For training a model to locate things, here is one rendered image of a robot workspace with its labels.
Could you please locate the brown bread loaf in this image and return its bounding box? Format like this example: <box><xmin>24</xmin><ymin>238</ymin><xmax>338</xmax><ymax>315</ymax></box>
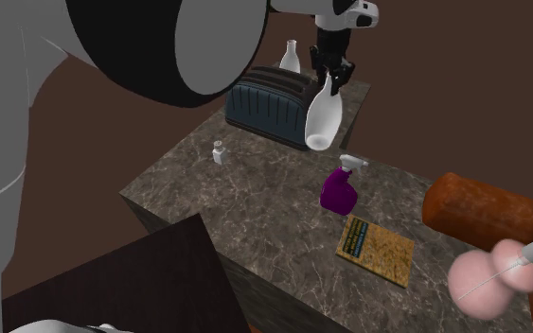
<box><xmin>421</xmin><ymin>172</ymin><xmax>533</xmax><ymax>253</ymax></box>

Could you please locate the pink spray bottle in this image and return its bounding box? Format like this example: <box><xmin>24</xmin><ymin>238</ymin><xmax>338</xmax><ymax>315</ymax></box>
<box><xmin>446</xmin><ymin>231</ymin><xmax>533</xmax><ymax>322</ymax></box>

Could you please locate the white narrow-necked bottle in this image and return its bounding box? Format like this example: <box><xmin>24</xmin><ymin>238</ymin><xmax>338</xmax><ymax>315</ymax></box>
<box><xmin>278</xmin><ymin>39</ymin><xmax>302</xmax><ymax>75</ymax></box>

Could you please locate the white vase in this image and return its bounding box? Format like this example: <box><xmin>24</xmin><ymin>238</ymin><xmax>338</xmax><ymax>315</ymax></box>
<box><xmin>303</xmin><ymin>71</ymin><xmax>344</xmax><ymax>152</ymax></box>

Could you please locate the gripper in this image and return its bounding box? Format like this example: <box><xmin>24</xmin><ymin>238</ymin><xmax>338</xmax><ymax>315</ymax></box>
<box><xmin>309</xmin><ymin>27</ymin><xmax>356</xmax><ymax>96</ymax></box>

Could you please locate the yellow book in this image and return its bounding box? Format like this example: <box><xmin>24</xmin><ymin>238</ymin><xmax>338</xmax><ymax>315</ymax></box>
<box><xmin>334</xmin><ymin>214</ymin><xmax>416</xmax><ymax>289</ymax></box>

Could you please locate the dark blue toaster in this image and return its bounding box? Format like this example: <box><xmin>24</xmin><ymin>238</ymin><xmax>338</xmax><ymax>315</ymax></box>
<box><xmin>224</xmin><ymin>64</ymin><xmax>320</xmax><ymax>152</ymax></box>

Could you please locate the purple spray bottle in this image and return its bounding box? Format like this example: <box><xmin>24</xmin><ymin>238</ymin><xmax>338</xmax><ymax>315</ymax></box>
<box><xmin>319</xmin><ymin>154</ymin><xmax>369</xmax><ymax>217</ymax></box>

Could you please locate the small white square bottle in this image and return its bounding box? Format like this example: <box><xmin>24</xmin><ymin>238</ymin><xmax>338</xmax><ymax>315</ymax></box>
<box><xmin>211</xmin><ymin>140</ymin><xmax>227</xmax><ymax>166</ymax></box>

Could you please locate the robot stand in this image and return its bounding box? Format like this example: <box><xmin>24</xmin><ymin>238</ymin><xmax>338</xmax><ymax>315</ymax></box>
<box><xmin>1</xmin><ymin>212</ymin><xmax>252</xmax><ymax>333</ymax></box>

